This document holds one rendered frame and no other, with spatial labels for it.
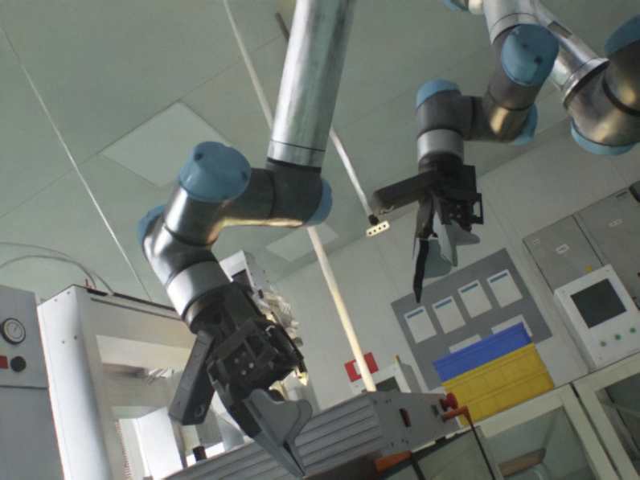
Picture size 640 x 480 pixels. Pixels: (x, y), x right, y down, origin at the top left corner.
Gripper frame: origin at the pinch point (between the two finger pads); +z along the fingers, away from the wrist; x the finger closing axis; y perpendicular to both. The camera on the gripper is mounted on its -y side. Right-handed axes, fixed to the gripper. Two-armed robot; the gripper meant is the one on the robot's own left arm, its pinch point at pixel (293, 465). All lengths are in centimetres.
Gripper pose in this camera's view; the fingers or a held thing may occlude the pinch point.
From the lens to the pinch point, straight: 60.8
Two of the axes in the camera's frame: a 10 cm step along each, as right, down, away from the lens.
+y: 7.2, -6.7, -1.8
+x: 4.3, 2.3, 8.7
